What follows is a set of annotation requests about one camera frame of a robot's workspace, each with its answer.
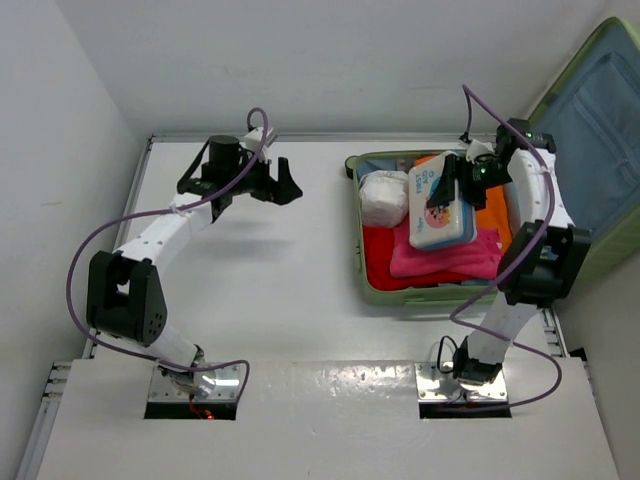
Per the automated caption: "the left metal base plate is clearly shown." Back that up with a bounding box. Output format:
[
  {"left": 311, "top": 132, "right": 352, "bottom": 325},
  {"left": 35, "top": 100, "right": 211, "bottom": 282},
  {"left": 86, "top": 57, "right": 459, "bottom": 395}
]
[{"left": 148, "top": 366, "right": 242, "bottom": 404}]

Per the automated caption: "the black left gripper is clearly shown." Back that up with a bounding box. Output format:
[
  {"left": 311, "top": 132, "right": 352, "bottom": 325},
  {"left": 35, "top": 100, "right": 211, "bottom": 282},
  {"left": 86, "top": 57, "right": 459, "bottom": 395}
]
[{"left": 225, "top": 147, "right": 301, "bottom": 205}]

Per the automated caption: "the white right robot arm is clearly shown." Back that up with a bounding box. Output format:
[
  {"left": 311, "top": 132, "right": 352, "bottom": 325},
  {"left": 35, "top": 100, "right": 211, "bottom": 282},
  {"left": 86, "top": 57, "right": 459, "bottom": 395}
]
[{"left": 427, "top": 118, "right": 591, "bottom": 385}]

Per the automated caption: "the metal base plate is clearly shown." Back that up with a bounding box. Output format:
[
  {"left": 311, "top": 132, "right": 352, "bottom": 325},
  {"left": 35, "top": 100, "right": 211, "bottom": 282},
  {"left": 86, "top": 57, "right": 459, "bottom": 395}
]
[
  {"left": 148, "top": 366, "right": 242, "bottom": 404},
  {"left": 414, "top": 362, "right": 508, "bottom": 406}
]

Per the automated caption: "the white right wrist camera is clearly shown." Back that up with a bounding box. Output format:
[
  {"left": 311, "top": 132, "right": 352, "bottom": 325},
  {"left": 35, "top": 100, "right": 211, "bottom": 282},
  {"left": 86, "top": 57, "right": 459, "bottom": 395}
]
[{"left": 465, "top": 139, "right": 494, "bottom": 163}]

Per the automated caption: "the pink towel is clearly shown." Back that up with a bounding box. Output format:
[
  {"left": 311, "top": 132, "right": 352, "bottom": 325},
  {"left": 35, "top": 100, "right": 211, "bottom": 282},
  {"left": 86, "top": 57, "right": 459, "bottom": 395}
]
[{"left": 390, "top": 222, "right": 512, "bottom": 280}]

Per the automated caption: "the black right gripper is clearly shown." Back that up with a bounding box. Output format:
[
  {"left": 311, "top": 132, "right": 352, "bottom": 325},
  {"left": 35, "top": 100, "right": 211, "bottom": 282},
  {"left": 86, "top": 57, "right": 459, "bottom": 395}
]
[{"left": 429, "top": 153, "right": 514, "bottom": 215}]

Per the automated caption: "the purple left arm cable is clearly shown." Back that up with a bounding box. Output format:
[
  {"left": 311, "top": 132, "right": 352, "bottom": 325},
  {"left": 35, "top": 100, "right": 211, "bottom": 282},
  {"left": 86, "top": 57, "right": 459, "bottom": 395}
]
[{"left": 66, "top": 107, "right": 274, "bottom": 406}]

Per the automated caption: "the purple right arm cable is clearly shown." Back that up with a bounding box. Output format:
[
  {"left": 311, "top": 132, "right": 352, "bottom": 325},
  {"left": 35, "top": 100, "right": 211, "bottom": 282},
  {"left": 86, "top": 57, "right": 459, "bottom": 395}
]
[{"left": 439, "top": 83, "right": 565, "bottom": 414}]

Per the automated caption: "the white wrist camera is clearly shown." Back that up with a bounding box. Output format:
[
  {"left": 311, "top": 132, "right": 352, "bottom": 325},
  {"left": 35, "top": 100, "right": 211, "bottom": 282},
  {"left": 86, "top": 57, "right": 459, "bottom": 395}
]
[
  {"left": 465, "top": 139, "right": 494, "bottom": 163},
  {"left": 242, "top": 127, "right": 277, "bottom": 158}
]

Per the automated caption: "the green suitcase blue lining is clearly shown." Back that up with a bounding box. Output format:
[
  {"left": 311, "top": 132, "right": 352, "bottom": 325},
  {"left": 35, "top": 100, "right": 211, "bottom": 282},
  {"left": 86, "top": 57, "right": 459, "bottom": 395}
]
[{"left": 343, "top": 16, "right": 640, "bottom": 307}]

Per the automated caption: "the white plastic bag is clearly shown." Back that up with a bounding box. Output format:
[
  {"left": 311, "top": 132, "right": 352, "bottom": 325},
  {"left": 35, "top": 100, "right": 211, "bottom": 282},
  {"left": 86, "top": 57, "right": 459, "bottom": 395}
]
[{"left": 358, "top": 170, "right": 409, "bottom": 229}]

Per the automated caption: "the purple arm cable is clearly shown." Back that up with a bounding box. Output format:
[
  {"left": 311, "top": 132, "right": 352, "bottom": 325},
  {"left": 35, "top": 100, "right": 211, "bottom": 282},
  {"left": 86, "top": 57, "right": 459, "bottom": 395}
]
[
  {"left": 66, "top": 107, "right": 274, "bottom": 406},
  {"left": 439, "top": 83, "right": 565, "bottom": 414}
]

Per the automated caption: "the red cloth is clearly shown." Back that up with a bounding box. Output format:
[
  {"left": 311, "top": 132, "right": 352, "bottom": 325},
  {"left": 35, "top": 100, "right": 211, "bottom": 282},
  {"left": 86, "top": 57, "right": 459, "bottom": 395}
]
[{"left": 362, "top": 227, "right": 471, "bottom": 291}]

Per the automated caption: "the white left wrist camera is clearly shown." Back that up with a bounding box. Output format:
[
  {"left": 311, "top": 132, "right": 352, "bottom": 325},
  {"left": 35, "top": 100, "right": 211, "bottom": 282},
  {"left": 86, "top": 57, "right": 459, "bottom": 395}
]
[{"left": 242, "top": 127, "right": 277, "bottom": 158}]

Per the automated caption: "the orange cloth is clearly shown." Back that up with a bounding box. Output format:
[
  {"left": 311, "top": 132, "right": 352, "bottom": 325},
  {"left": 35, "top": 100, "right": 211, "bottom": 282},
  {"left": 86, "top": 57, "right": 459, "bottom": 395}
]
[{"left": 414, "top": 155, "right": 511, "bottom": 234}]

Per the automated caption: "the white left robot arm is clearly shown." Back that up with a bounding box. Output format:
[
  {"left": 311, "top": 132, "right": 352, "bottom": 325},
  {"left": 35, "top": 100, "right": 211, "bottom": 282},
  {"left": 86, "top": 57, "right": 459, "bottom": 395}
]
[{"left": 86, "top": 127, "right": 303, "bottom": 385}]

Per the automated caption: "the white first aid box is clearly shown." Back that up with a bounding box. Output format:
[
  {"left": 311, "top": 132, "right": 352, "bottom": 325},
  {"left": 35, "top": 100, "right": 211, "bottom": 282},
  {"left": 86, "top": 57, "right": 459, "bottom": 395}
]
[{"left": 408, "top": 151, "right": 477, "bottom": 250}]

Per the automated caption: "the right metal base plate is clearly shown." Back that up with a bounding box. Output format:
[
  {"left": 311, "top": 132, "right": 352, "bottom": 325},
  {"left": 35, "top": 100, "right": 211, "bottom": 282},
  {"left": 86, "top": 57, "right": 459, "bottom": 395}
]
[{"left": 414, "top": 362, "right": 508, "bottom": 406}]

